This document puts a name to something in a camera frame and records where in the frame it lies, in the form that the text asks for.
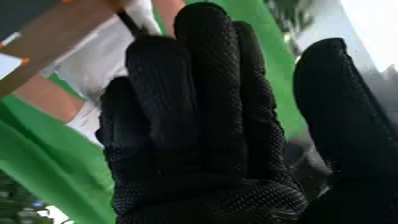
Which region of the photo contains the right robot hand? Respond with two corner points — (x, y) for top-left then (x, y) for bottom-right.
(95, 1), (398, 224)

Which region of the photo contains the white sheet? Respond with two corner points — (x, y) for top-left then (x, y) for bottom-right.
(0, 53), (31, 80)

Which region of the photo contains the dark mat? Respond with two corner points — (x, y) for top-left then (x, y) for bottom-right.
(0, 0), (64, 42)

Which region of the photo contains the person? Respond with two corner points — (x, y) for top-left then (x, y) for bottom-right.
(11, 0), (192, 148)

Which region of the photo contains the black stand pole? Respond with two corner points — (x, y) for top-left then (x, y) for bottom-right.
(116, 9), (152, 38)

